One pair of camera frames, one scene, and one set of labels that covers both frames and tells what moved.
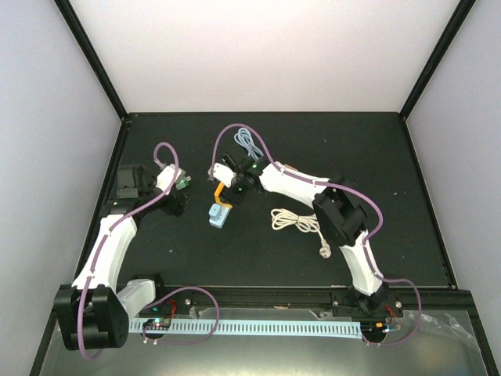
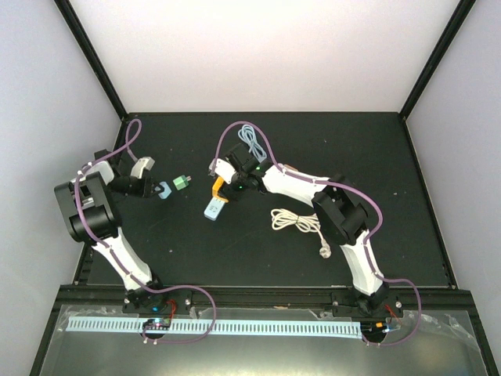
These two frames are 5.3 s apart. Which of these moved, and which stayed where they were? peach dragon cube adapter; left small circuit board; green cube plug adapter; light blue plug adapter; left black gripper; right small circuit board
Moved: light blue plug adapter; left black gripper
Stayed: green cube plug adapter; left small circuit board; right small circuit board; peach dragon cube adapter
